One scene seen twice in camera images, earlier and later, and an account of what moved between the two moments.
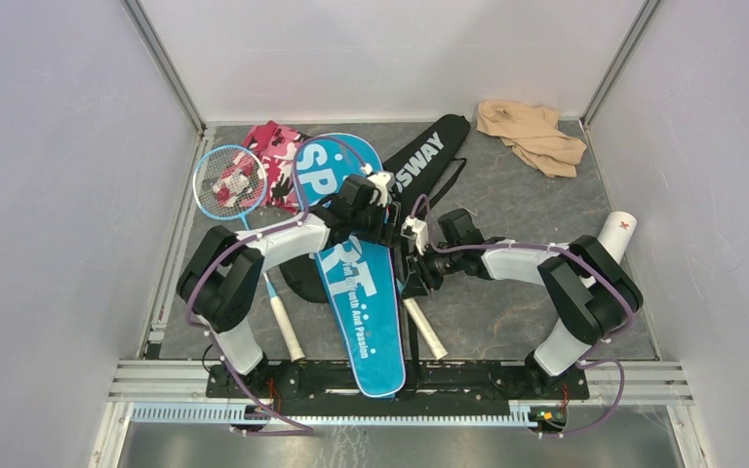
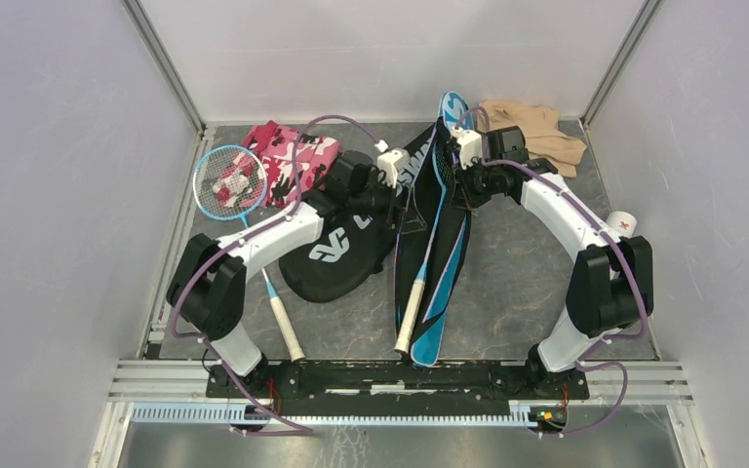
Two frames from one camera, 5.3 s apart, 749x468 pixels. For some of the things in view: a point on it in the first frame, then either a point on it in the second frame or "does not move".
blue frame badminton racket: (229, 182) does not move
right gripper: (424, 272) → (479, 200)
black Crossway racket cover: (422, 172) → (360, 229)
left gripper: (382, 232) → (408, 214)
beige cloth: (533, 135) does not move
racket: (433, 338) → (448, 194)
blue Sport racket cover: (361, 274) → (449, 237)
